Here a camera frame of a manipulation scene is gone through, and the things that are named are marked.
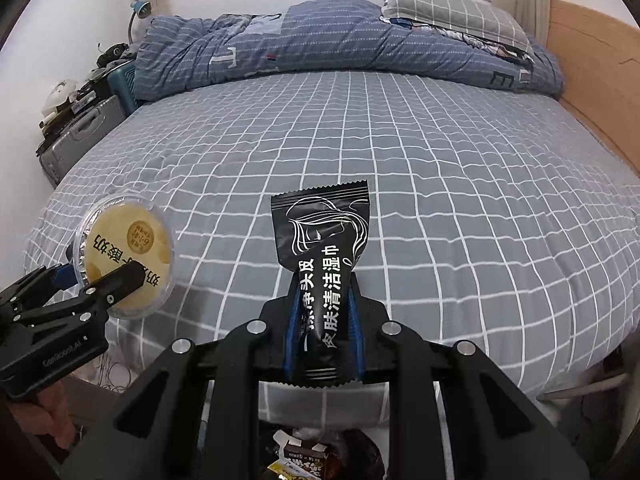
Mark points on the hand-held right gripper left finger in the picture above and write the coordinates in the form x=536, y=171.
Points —
x=291, y=340

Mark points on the teal suitcase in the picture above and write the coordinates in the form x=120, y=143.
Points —
x=122, y=90

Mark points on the person's left hand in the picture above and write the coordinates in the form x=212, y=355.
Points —
x=47, y=405

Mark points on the grey suitcase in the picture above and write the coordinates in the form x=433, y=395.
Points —
x=75, y=145

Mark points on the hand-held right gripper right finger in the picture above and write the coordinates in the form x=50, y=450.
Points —
x=356, y=340

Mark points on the black case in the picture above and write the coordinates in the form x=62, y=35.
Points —
x=92, y=95

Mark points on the dark gadget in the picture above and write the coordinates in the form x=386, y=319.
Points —
x=115, y=52

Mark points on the printed pillow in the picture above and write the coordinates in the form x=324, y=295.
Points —
x=500, y=49

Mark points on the blue desk lamp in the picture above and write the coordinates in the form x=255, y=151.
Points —
x=142, y=9

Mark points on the blue striped quilt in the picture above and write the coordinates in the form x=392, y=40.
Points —
x=325, y=40

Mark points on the black wet wipe packet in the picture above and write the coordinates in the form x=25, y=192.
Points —
x=320, y=240

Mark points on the grey checked pillow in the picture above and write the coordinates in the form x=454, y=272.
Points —
x=450, y=10

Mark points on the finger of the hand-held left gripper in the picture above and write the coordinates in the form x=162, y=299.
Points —
x=120, y=280
x=62, y=276

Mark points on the brown snack box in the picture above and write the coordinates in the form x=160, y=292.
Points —
x=310, y=465

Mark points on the white small fan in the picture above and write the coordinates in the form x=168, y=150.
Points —
x=60, y=95

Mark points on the yellow yogurt cup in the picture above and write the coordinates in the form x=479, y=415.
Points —
x=130, y=240

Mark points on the wooden bed frame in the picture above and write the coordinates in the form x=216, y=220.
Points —
x=595, y=60

